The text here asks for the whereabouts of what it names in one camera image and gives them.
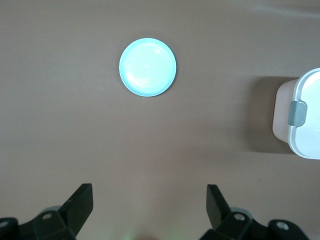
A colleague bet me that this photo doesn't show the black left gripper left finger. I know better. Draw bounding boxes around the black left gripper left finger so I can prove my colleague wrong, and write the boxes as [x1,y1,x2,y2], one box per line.
[0,183,94,240]

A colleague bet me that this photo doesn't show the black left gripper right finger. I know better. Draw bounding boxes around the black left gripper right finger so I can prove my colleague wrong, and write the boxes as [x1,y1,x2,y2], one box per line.
[199,184,310,240]

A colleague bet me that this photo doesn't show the white lidded storage box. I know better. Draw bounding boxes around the white lidded storage box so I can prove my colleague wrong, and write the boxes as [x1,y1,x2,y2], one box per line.
[272,67,320,160]

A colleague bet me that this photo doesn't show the light blue round plate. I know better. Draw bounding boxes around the light blue round plate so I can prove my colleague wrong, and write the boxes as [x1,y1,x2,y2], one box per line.
[118,37,178,98]

